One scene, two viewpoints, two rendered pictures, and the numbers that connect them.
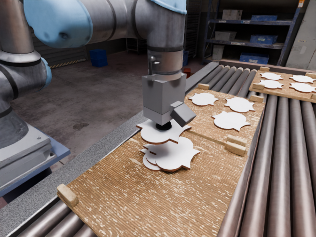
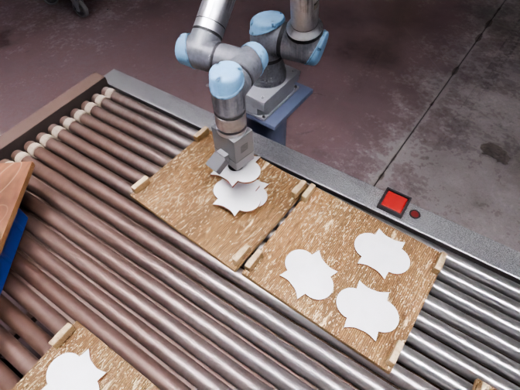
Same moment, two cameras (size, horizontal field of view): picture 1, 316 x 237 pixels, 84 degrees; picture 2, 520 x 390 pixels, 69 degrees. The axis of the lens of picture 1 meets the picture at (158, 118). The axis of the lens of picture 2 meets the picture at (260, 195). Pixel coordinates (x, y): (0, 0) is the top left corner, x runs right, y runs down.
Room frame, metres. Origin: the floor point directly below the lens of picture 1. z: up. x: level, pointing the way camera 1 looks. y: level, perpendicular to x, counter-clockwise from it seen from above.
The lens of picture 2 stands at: (0.49, -0.70, 1.83)
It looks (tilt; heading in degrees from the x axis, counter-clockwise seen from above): 53 degrees down; 93
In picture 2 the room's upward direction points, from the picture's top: 2 degrees counter-clockwise
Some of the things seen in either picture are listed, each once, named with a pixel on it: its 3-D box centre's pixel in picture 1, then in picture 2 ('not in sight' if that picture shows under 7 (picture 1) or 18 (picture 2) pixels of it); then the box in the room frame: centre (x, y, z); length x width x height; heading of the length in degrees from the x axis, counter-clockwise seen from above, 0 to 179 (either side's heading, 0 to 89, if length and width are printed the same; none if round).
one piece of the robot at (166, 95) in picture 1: (170, 96); (225, 145); (0.37, -0.03, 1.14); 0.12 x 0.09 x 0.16; 47
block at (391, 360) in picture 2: (256, 98); (395, 353); (0.77, -0.47, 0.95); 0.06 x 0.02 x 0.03; 56
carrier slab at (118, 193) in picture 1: (162, 173); (220, 191); (0.33, -0.01, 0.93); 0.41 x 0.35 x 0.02; 144
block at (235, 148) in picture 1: (234, 148); (241, 254); (0.41, -0.24, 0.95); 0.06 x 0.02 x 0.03; 54
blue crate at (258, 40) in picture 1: (263, 39); not in sight; (4.46, -2.46, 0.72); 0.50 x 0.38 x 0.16; 48
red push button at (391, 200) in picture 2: not in sight; (394, 203); (0.85, -0.05, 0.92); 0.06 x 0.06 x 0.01; 58
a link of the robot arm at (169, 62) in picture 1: (163, 59); (229, 117); (0.39, -0.01, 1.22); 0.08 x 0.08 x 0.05
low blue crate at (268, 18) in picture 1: (263, 18); not in sight; (4.48, -2.34, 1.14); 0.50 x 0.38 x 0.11; 64
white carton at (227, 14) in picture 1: (232, 14); not in sight; (4.93, -1.79, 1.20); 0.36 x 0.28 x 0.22; 43
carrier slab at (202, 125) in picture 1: (214, 111); (344, 265); (0.68, -0.25, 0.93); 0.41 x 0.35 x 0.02; 146
